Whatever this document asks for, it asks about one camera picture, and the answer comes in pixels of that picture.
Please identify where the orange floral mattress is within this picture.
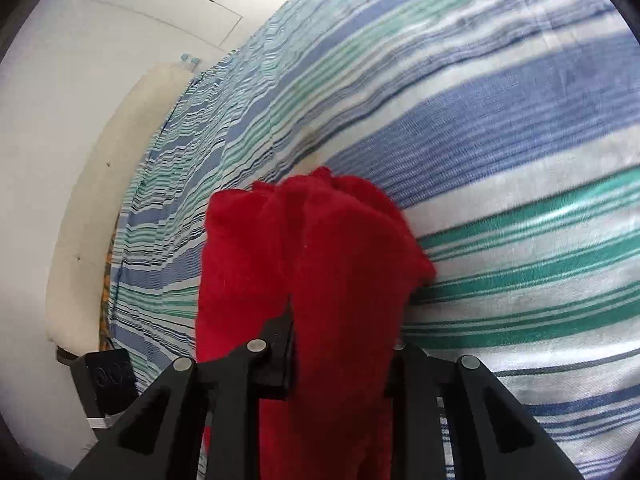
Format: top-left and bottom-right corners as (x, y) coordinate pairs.
(97, 220), (126, 352)

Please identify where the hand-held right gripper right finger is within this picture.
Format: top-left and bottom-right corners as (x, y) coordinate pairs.
(384, 344), (587, 480)

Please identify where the white panelled door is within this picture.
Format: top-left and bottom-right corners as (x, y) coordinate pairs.
(82, 0), (296, 50)

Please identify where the red sweater with white figure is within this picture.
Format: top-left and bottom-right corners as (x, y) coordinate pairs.
(195, 166), (437, 480)

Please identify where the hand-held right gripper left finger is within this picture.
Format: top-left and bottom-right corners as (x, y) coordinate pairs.
(65, 299), (295, 480)

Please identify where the beige padded headboard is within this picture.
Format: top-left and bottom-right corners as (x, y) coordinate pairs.
(45, 62), (196, 356)

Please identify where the striped bed sheet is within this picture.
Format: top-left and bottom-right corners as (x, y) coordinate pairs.
(100, 0), (640, 480)

